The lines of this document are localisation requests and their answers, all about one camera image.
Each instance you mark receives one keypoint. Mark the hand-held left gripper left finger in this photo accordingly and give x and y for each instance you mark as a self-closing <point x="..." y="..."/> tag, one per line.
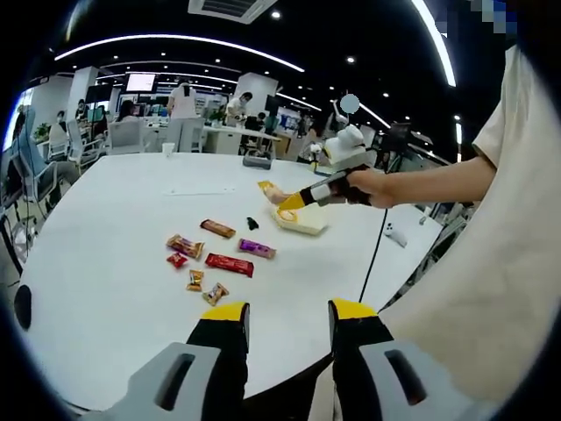
<point x="223" y="346"/>

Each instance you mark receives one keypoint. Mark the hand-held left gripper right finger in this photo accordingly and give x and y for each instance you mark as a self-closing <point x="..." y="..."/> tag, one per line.
<point x="355" y="346"/>

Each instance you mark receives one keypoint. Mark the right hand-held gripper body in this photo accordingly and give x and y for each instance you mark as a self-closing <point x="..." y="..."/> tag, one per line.
<point x="348" y="147"/>

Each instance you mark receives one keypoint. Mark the cream hexagonal container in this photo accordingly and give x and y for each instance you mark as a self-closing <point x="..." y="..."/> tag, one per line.
<point x="311" y="221"/>

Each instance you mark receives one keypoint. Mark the large yellow bread food packet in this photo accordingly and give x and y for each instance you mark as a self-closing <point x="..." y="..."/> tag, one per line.
<point x="287" y="215"/>

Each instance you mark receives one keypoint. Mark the small yellow bread food packet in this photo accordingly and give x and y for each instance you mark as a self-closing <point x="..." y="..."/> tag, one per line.
<point x="267" y="187"/>

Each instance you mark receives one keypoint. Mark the blue orange candy food packet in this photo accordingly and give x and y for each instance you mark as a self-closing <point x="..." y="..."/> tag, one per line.
<point x="215" y="293"/>

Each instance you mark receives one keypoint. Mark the small orange candy food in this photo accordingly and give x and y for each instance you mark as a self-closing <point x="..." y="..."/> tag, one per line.
<point x="195" y="280"/>

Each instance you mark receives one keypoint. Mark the black clip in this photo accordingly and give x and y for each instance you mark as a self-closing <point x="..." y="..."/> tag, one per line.
<point x="252" y="223"/>

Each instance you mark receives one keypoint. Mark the red snack bar food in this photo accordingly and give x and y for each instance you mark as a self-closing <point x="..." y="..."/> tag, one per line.
<point x="229" y="265"/>

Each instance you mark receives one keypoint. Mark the purple snack bar food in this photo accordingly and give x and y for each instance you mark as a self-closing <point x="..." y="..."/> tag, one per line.
<point x="257" y="248"/>

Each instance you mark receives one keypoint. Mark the small red candy food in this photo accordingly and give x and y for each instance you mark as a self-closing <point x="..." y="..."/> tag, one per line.
<point x="176" y="259"/>

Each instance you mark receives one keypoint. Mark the purple brown candy food packet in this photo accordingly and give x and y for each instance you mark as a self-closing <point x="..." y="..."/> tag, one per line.
<point x="185" y="246"/>

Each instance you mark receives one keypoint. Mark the orange brown wafer food packet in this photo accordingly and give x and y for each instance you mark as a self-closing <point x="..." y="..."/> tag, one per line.
<point x="218" y="228"/>

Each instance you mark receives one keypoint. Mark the person's right hand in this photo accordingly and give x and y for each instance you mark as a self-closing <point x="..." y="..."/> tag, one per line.
<point x="377" y="188"/>

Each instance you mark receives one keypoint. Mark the white smartphone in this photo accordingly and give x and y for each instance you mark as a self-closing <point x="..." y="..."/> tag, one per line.
<point x="395" y="234"/>

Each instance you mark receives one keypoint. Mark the white table socket strip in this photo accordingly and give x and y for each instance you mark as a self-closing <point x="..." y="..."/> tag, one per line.
<point x="199" y="191"/>

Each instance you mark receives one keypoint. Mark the white paper cup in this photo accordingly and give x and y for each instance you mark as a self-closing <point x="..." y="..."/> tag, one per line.
<point x="168" y="149"/>

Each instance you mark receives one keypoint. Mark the ceiling air vent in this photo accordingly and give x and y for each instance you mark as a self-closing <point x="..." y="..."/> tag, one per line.
<point x="232" y="9"/>

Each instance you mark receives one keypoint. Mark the hanging projection screen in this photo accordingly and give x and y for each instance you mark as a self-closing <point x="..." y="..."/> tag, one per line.
<point x="140" y="82"/>

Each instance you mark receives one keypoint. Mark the potted green plant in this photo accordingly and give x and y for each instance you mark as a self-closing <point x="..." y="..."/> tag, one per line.
<point x="42" y="131"/>

